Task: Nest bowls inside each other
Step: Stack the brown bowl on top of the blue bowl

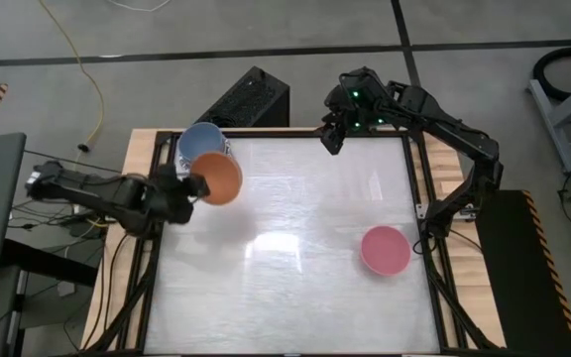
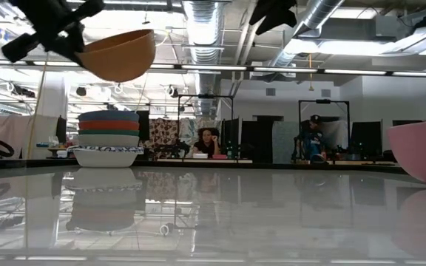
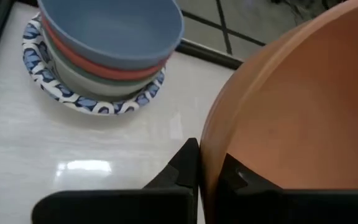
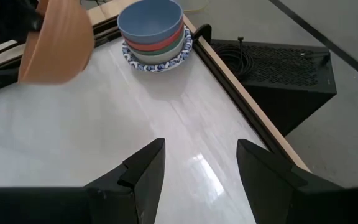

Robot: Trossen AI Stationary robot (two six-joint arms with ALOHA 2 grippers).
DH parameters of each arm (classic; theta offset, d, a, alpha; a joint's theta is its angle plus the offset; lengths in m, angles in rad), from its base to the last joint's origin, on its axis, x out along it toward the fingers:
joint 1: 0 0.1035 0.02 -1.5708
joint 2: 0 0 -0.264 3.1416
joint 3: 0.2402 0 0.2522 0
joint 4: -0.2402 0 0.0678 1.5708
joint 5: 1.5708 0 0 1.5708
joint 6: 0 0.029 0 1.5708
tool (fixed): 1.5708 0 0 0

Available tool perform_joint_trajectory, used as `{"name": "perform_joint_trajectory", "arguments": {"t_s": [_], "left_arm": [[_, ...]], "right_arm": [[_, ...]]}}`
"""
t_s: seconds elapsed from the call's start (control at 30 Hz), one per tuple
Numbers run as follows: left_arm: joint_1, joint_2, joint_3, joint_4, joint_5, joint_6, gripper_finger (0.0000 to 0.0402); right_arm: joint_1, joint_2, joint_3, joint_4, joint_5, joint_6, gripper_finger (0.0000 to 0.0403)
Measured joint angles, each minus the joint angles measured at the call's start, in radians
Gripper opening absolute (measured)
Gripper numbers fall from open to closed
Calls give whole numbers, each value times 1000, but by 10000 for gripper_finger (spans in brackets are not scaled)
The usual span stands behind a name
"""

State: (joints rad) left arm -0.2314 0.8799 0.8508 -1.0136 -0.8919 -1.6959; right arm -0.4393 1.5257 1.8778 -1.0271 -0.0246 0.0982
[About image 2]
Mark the silver ventilation duct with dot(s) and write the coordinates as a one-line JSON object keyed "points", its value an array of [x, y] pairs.
{"points": [[202, 37], [320, 14]]}

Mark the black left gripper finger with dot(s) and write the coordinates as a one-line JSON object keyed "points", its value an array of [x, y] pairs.
{"points": [[74, 32], [67, 48]]}

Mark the person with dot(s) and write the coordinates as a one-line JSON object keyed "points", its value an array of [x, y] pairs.
{"points": [[205, 146], [311, 142]]}

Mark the black monitor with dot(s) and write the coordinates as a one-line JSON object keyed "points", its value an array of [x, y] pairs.
{"points": [[366, 136]]}

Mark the red bowl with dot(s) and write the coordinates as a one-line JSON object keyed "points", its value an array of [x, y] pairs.
{"points": [[108, 125]]}

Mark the pale hanging curtain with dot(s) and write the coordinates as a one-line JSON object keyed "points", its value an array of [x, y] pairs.
{"points": [[13, 129]]}

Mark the blue patterned white bowl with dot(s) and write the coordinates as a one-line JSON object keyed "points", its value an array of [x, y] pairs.
{"points": [[105, 159]]}

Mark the teal bowl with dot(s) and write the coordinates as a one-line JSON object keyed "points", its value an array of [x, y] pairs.
{"points": [[108, 132]]}

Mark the orange bowl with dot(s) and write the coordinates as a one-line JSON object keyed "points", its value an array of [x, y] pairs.
{"points": [[120, 59]]}

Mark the long light strip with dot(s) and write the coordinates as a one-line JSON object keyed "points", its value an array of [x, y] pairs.
{"points": [[283, 69]]}

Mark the beige bowl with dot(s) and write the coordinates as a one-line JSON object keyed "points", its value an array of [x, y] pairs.
{"points": [[108, 140]]}

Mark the black station frame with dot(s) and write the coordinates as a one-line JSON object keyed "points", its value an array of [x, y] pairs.
{"points": [[324, 101], [205, 96]]}

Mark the pink bowl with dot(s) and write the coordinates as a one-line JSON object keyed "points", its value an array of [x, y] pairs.
{"points": [[424, 151]]}

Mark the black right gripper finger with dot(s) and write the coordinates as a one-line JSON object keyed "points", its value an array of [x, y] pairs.
{"points": [[272, 26], [260, 17]]}

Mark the floral patterned cloth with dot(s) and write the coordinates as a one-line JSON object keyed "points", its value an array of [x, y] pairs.
{"points": [[163, 133]]}

